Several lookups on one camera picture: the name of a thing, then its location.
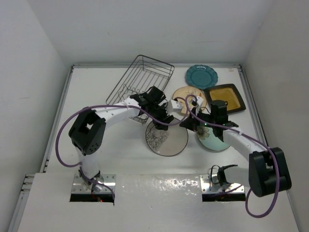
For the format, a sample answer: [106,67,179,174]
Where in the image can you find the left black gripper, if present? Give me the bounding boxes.
[148,102,173,130]

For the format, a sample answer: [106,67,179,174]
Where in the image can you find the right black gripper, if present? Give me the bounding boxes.
[180,106,216,132]

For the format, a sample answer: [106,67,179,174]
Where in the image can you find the beige tree pattern plate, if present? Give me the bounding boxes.
[145,122,188,157]

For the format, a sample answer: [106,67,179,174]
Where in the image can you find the light blue flower plate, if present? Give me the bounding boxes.
[196,124,230,152]

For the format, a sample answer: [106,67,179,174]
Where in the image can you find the black square amber plate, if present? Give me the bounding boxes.
[204,84,246,114]

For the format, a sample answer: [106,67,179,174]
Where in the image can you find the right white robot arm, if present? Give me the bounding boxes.
[180,100,292,197]

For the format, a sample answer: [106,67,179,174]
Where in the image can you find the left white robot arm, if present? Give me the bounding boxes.
[69,87,174,182]

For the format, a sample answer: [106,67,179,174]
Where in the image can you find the tan bird plate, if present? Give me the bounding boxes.
[172,86,207,115]

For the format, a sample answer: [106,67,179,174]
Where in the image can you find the teal scalloped plate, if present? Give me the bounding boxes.
[185,64,218,89]

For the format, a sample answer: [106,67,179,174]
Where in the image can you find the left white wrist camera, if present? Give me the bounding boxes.
[167,100,183,114]

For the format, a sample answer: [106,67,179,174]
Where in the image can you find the black wire dish rack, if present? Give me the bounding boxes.
[102,55,175,124]

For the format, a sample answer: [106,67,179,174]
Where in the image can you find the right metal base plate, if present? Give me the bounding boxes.
[200,174,245,195]

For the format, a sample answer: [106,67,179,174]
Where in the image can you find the metal base plate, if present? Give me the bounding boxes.
[200,174,245,195]
[71,174,116,195]

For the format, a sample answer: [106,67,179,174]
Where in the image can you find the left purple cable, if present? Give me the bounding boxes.
[55,104,191,199]

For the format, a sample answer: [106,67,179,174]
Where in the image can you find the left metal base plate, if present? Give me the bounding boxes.
[71,174,116,195]

